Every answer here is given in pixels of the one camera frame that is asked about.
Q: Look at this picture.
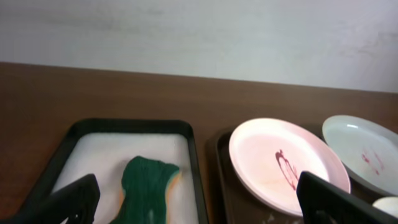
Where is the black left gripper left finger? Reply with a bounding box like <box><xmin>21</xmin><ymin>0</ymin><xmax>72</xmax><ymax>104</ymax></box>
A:
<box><xmin>1</xmin><ymin>174</ymin><xmax>100</xmax><ymax>224</ymax></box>

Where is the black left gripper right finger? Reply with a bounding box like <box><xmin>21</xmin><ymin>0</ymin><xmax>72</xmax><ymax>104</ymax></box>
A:
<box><xmin>297</xmin><ymin>172</ymin><xmax>397</xmax><ymax>224</ymax></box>

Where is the white stained plate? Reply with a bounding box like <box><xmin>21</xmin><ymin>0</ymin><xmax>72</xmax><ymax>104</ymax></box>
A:
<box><xmin>373</xmin><ymin>197</ymin><xmax>398</xmax><ymax>218</ymax></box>

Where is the pink stained plate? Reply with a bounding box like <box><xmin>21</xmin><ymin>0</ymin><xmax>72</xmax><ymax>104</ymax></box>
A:
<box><xmin>229</xmin><ymin>118</ymin><xmax>351</xmax><ymax>217</ymax></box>

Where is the green and yellow sponge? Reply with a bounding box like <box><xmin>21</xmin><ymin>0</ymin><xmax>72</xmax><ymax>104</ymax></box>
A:
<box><xmin>111</xmin><ymin>156</ymin><xmax>180</xmax><ymax>224</ymax></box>

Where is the black tray with white liner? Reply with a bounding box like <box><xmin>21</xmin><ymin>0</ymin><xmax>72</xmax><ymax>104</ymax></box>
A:
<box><xmin>19</xmin><ymin>119</ymin><xmax>208</xmax><ymax>224</ymax></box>

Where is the brown plastic tray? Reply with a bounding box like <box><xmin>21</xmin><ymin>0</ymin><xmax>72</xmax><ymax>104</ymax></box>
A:
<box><xmin>215</xmin><ymin>130</ymin><xmax>372</xmax><ymax>224</ymax></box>

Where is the light green stained plate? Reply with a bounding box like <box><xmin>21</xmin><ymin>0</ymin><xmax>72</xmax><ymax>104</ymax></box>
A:
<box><xmin>322</xmin><ymin>115</ymin><xmax>397</xmax><ymax>196</ymax></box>

